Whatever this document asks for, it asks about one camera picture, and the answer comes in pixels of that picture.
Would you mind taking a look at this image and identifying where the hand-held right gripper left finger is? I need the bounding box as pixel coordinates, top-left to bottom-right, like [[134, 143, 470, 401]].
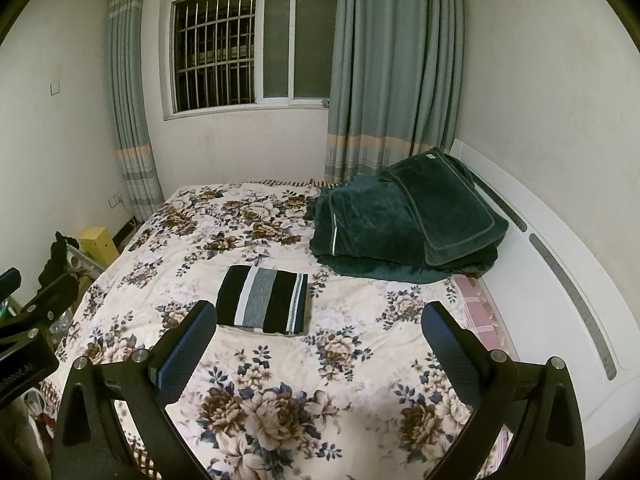
[[50, 300, 219, 480]]

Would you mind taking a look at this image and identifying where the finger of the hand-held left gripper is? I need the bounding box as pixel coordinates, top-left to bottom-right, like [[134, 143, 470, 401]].
[[0, 268, 22, 307], [0, 274, 81, 350]]

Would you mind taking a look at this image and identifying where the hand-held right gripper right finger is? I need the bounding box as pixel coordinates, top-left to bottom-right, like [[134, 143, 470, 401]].
[[421, 301, 587, 480]]

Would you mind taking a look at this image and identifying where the dark striped sweater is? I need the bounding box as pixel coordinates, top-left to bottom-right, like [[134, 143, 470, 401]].
[[216, 265, 312, 337]]

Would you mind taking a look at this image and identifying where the black cloth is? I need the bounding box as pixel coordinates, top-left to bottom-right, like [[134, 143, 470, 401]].
[[39, 231, 82, 287]]

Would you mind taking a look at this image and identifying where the pink checked sheet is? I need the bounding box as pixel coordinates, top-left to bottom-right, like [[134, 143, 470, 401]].
[[451, 274, 507, 352]]

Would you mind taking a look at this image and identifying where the yellow box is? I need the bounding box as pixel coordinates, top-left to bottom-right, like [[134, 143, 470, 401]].
[[78, 226, 120, 270]]

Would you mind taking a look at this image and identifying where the white headboard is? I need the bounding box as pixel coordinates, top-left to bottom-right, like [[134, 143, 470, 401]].
[[446, 137, 633, 480]]

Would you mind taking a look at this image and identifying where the floral bedspread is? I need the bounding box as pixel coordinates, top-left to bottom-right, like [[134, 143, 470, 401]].
[[40, 180, 507, 480]]

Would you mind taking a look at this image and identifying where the dark green plush blanket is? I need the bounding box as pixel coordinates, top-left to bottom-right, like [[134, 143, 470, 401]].
[[302, 174, 501, 279]]

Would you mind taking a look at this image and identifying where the dark green stitched-edge blanket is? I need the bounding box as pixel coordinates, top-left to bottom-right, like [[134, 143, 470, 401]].
[[379, 146, 510, 267]]

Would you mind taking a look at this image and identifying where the brown fringed checked sheet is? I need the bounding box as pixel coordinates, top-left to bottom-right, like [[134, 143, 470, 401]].
[[247, 177, 329, 190]]

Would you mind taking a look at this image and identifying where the narrow grey-green curtain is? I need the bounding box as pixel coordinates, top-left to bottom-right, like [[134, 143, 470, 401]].
[[104, 0, 167, 224]]

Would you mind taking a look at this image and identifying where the wide grey-green curtain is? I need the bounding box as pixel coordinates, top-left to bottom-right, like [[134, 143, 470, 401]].
[[324, 0, 467, 187]]

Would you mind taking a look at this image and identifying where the barred window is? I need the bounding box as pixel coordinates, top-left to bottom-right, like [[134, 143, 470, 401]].
[[161, 0, 342, 122]]

